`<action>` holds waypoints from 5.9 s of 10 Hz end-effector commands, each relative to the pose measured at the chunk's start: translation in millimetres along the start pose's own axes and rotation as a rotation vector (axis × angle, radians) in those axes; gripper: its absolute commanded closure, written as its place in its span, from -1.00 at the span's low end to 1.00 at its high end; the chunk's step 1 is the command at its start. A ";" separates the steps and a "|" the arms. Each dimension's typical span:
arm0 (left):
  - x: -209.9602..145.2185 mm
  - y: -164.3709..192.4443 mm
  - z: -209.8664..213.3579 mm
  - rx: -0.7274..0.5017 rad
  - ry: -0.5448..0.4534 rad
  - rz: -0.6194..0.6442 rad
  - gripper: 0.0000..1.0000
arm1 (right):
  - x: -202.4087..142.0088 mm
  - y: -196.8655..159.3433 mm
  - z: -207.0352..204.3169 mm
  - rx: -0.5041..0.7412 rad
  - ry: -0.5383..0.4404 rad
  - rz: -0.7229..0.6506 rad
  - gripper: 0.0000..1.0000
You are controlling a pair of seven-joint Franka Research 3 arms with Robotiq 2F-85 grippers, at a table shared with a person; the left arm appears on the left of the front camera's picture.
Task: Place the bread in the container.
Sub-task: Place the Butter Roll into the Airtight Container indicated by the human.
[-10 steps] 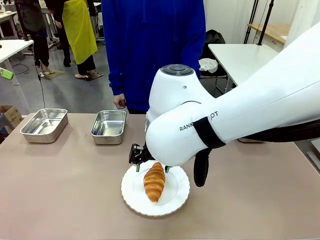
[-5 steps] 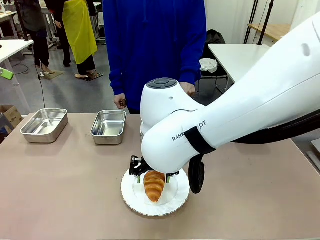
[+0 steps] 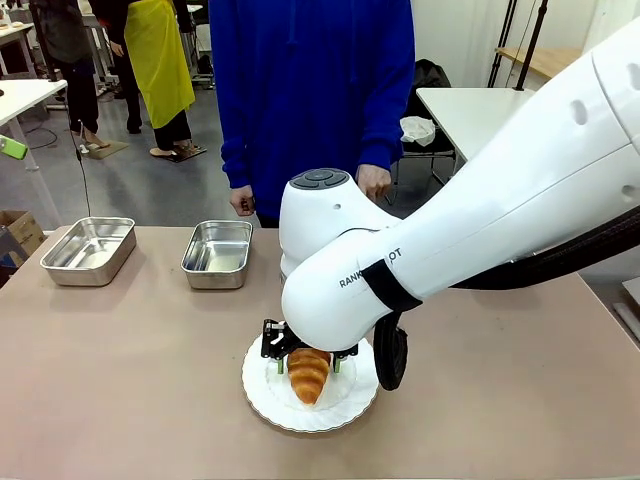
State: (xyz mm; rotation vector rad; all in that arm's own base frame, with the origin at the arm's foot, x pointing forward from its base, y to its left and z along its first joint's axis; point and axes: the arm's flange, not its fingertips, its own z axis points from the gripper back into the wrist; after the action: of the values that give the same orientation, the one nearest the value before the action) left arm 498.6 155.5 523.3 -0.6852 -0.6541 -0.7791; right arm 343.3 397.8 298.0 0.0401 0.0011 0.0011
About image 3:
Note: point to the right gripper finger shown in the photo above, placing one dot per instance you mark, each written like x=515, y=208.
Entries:
x=272, y=342
x=342, y=361

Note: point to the golden croissant bread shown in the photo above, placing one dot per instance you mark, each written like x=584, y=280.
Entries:
x=307, y=377

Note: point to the person left forearm blue sleeve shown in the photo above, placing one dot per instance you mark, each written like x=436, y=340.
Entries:
x=387, y=125

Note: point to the person right forearm blue sleeve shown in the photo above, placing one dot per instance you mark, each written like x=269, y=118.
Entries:
x=237, y=145

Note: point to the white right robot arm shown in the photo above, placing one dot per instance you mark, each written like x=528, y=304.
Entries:
x=500, y=200

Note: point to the narrow steel container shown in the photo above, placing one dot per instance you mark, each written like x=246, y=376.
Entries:
x=217, y=255

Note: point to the wide steel container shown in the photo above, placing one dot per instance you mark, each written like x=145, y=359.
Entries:
x=85, y=250

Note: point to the person right hand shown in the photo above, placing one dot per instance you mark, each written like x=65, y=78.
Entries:
x=243, y=201

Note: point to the person left hand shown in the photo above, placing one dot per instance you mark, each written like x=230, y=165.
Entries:
x=374, y=180

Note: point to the white scalloped paper plate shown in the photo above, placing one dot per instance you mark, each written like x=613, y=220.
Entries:
x=265, y=400

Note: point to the black floor scale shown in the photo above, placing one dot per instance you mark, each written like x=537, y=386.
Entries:
x=187, y=152

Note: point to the white crumpled cloth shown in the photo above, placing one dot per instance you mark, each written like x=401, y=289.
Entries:
x=419, y=131

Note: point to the blue hoodie person torso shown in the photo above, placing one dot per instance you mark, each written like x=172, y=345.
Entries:
x=310, y=100

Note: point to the tan floor mat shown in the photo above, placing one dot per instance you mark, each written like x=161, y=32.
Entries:
x=107, y=149

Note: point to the brown cardboard box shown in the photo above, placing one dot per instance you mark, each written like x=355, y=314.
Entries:
x=20, y=232

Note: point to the white square table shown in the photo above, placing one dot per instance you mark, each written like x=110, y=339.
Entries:
x=470, y=115

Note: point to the white flat equipment piece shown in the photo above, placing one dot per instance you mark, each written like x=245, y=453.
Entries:
x=629, y=312

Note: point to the black chair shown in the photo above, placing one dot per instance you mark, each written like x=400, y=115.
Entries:
x=430, y=80

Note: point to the person in yellow apron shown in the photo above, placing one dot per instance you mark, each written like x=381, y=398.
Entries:
x=155, y=65

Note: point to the green flat object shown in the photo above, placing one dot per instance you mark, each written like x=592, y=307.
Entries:
x=12, y=147

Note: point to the person in dark clothes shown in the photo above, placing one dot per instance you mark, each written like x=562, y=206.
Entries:
x=75, y=60

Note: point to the white table with grey legs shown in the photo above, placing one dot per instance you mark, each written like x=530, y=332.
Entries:
x=25, y=97

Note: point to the wooden top workbench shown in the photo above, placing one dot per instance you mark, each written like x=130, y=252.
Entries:
x=545, y=60

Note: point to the black tripod legs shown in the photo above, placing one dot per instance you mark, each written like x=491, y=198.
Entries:
x=525, y=45

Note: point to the grey background workbench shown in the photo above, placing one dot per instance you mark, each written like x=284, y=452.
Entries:
x=15, y=37

